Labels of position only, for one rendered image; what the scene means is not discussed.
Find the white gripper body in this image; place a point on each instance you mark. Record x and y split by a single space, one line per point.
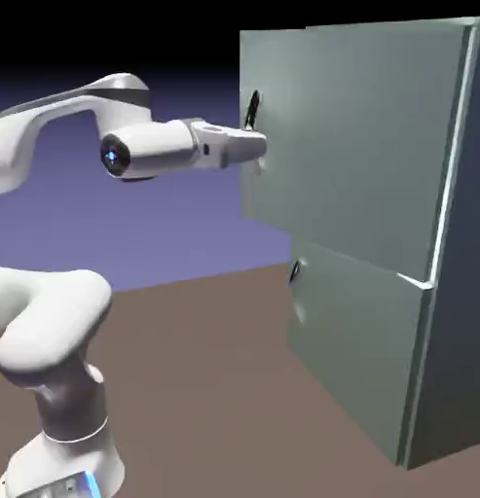
245 147

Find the large grey-green cabinet door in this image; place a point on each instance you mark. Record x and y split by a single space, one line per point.
352 148

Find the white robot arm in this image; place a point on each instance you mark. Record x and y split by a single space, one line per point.
56 307

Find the small grey-green cabinet door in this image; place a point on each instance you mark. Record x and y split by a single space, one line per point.
352 342

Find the grey-green cabinet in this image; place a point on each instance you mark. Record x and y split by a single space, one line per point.
453 311

